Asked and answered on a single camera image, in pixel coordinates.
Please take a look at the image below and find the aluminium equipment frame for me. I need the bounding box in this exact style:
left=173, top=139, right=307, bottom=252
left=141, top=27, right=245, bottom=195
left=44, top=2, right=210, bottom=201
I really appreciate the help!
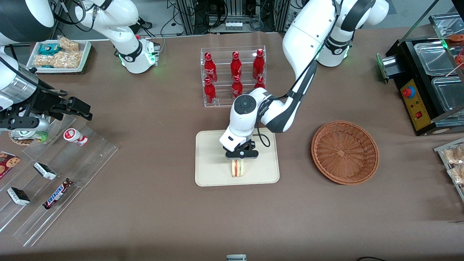
left=175, top=0, right=291, bottom=35

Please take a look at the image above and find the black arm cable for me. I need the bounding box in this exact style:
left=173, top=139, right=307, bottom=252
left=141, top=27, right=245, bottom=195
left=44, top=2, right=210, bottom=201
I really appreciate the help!
left=255, top=58, right=319, bottom=148
left=0, top=56, right=69, bottom=98

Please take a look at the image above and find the clear acrylic stepped shelf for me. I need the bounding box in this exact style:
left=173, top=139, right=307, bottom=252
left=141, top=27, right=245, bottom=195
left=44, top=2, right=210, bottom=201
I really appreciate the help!
left=0, top=115, right=119, bottom=248

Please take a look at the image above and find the large rice cracker packet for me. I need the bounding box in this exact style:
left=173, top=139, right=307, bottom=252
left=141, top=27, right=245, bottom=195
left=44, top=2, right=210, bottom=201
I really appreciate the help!
left=53, top=50, right=83, bottom=69

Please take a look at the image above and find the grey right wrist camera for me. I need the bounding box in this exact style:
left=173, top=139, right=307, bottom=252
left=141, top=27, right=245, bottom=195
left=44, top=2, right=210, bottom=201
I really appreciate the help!
left=0, top=117, right=50, bottom=132

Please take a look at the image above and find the cream rectangular plastic tray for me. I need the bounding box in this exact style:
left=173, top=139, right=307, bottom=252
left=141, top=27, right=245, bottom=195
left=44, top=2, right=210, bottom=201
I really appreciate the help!
left=195, top=127, right=280, bottom=187

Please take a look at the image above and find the red cookie package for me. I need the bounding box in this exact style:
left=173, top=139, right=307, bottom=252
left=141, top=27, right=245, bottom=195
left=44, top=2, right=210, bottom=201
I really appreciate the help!
left=0, top=150, right=21, bottom=180

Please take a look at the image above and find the black white snack bar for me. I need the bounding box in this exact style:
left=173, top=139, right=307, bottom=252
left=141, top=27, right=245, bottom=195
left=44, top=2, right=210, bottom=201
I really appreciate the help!
left=7, top=187, right=31, bottom=206
left=33, top=162, right=57, bottom=181

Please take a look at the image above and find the green white snack packet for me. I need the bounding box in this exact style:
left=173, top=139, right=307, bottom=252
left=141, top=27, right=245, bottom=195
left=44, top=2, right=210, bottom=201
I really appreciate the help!
left=14, top=130, right=49, bottom=143

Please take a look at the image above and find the white square snack tray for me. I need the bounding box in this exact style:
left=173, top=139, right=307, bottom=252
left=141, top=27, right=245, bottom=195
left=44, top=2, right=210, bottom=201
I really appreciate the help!
left=26, top=39, right=92, bottom=74

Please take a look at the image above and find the flat rice cracker packet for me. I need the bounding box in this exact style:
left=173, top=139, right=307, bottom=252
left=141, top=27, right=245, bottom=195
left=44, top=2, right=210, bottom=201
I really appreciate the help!
left=33, top=54, right=55, bottom=68

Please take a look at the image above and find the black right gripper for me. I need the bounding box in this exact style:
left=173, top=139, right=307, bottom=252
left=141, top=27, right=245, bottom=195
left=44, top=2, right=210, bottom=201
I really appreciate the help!
left=25, top=88, right=93, bottom=121

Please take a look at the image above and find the wrapped brown pastry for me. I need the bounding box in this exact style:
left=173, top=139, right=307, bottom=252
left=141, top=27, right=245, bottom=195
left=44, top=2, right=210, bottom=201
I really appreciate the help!
left=447, top=165, right=464, bottom=186
left=443, top=144, right=464, bottom=166

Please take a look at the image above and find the brown Snickers bar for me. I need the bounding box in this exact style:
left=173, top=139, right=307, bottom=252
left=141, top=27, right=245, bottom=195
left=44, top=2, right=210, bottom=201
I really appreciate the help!
left=42, top=178, right=74, bottom=210

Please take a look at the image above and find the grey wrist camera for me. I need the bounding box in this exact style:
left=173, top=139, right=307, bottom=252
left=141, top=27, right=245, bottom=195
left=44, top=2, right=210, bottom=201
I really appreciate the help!
left=225, top=149, right=259, bottom=160
left=0, top=117, right=50, bottom=132

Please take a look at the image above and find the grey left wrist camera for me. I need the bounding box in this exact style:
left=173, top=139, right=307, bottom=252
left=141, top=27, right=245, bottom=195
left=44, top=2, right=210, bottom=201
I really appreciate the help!
left=225, top=149, right=259, bottom=160

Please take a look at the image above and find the white red yogurt bottle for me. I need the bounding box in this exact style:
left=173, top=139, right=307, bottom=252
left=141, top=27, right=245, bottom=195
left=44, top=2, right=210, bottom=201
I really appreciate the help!
left=63, top=128, right=88, bottom=146

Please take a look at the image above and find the red sausage on skewer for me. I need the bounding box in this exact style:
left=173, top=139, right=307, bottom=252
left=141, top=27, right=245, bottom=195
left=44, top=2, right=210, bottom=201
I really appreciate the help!
left=446, top=51, right=464, bottom=77

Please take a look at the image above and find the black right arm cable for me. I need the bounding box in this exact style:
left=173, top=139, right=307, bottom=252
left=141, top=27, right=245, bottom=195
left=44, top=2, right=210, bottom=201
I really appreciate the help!
left=0, top=56, right=69, bottom=98

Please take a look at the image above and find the triangular sandwich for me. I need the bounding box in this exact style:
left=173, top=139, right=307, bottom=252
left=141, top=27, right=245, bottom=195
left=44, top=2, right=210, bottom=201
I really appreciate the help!
left=231, top=158, right=246, bottom=178

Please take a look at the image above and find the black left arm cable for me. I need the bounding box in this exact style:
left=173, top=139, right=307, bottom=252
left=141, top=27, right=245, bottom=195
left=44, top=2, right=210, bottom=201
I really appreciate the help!
left=255, top=58, right=319, bottom=148

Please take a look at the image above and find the black food warmer machine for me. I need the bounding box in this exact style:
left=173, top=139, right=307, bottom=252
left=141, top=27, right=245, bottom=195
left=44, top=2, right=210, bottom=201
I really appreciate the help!
left=376, top=12, right=464, bottom=137

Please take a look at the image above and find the small rice cracker packet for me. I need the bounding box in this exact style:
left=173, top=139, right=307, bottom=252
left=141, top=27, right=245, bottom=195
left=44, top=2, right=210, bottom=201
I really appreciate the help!
left=57, top=36, right=80, bottom=52

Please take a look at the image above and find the grey pastry tray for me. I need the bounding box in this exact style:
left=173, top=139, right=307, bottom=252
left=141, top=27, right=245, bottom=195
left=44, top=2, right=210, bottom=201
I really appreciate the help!
left=434, top=137, right=464, bottom=202

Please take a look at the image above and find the teal snack packet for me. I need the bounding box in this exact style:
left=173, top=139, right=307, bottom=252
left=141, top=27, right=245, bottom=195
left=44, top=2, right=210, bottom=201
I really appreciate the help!
left=38, top=43, right=61, bottom=56

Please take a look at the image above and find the clear acrylic bottle rack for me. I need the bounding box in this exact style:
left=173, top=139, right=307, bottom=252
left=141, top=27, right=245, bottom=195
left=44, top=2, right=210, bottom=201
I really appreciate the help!
left=200, top=45, right=266, bottom=108

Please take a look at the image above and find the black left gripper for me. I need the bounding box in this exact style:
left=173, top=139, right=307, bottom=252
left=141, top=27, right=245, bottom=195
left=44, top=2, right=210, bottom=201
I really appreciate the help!
left=225, top=140, right=259, bottom=153

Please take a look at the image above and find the round brown wicker basket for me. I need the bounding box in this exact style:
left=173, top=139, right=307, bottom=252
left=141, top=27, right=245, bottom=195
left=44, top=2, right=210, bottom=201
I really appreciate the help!
left=311, top=120, right=380, bottom=186

